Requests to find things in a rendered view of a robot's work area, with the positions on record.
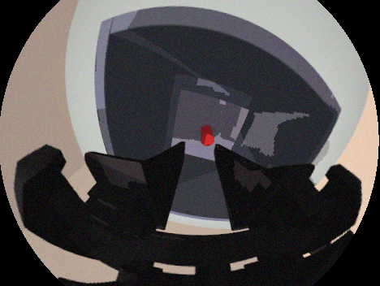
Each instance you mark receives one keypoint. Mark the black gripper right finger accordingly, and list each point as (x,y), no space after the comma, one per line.
(247,186)

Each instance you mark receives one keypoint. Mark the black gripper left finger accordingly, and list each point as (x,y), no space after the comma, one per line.
(156,178)

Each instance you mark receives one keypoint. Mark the red peg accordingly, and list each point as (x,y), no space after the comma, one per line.
(207,136)

